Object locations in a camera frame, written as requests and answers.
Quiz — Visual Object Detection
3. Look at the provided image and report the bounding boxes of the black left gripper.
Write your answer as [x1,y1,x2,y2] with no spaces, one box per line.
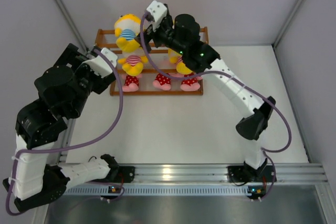
[59,44,117,119]

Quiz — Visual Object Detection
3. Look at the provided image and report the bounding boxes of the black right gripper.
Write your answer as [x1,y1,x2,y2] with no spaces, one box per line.
[134,16,187,56]

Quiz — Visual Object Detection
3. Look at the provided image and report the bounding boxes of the yellow plush toy blue stripes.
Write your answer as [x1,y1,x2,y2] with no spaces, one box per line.
[114,14,141,53]

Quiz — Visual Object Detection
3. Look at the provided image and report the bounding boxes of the yellow plush toy pink stripes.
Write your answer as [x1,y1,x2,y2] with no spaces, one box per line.
[118,55,149,77]

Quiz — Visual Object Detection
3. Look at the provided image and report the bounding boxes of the pink plush toy polka dress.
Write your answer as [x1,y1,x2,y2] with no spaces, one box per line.
[153,60,175,91]

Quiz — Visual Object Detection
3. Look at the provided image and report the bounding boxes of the pink plush toy red dress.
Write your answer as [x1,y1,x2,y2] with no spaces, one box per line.
[180,77,202,92]

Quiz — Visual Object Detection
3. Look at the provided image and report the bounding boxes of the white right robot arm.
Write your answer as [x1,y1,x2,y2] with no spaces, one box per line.
[137,12,275,181]

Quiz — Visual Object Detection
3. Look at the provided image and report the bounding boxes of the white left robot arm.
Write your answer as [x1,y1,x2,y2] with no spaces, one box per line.
[3,44,119,214]

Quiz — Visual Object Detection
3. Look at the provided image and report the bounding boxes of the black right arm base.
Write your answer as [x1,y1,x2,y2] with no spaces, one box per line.
[228,165,274,185]

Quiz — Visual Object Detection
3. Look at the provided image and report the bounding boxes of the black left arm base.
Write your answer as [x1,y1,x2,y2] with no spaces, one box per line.
[114,166,135,183]

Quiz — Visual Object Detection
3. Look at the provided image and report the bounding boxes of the yellow plush toy on shelf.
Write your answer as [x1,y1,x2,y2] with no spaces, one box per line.
[168,49,193,75]

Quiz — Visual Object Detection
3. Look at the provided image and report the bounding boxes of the brown wooden two-tier shelf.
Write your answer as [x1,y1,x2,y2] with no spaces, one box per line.
[95,28,204,95]

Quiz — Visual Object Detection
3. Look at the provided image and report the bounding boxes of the pink plush toy on shelf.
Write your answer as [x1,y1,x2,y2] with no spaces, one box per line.
[122,74,142,92]

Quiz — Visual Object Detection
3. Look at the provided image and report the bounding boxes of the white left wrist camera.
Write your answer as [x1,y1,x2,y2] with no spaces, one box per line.
[83,46,118,78]

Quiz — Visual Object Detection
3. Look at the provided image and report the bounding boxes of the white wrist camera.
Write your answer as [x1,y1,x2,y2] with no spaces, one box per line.
[145,0,168,31]
[83,46,118,78]

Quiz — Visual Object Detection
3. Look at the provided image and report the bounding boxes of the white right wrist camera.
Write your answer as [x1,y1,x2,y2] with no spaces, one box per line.
[145,0,168,31]

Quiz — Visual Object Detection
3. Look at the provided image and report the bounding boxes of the grey slotted cable duct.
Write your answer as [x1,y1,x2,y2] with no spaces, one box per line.
[62,184,263,196]

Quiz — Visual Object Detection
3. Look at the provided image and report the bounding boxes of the aluminium mounting rail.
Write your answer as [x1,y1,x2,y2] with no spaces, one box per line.
[129,163,328,184]

